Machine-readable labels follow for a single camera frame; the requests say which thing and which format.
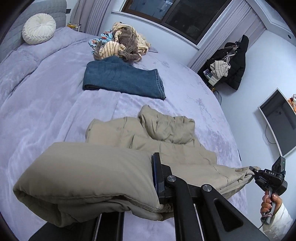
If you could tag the grey quilted headboard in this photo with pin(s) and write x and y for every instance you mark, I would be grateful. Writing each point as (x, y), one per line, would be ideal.
(13, 38)

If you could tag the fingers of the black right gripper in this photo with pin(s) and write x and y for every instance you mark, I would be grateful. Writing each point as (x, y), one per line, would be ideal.
(253, 169)

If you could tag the lavender plush bed blanket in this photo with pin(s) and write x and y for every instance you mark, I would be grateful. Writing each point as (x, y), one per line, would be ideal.
(42, 102)

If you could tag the round cream pleated cushion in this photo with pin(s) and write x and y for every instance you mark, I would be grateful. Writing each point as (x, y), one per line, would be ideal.
(38, 29)

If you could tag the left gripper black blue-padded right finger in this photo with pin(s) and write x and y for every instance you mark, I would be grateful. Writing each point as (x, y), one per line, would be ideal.
(200, 213)

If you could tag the cream striped hanging garment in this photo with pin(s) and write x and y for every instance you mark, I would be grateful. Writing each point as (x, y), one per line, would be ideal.
(220, 68)

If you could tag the folded blue jeans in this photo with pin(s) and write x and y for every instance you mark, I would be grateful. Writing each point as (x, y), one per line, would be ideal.
(114, 74)

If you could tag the beige puffer jacket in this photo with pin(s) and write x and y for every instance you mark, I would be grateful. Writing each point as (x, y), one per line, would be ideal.
(112, 170)

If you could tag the striped cream brown clothes pile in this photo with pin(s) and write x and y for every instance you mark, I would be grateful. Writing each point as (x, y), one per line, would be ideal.
(128, 44)

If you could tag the grey pleated curtain left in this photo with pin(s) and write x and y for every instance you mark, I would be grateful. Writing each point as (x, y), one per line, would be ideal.
(89, 15)

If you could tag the black coat on rack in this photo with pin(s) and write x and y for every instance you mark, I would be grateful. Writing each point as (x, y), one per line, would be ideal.
(234, 54)

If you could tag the dark window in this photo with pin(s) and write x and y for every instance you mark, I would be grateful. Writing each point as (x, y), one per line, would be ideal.
(188, 18)

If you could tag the white sleeved right forearm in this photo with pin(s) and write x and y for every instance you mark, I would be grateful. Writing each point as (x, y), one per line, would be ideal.
(279, 225)

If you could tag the grey pleated curtain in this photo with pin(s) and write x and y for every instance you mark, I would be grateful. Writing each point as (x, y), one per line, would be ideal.
(238, 19)
(89, 15)

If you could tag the person's right hand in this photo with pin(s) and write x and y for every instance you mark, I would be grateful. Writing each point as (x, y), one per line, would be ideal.
(266, 204)

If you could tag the white framed monitor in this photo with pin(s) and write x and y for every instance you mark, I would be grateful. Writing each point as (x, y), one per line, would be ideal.
(280, 118)

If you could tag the grey pleated curtain right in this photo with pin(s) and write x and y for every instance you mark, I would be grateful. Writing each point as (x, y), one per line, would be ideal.
(238, 19)

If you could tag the colourful patterned cloth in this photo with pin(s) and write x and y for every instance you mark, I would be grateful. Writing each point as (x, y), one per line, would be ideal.
(103, 39)

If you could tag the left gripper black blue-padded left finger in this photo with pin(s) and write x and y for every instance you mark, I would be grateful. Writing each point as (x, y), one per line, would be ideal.
(108, 226)

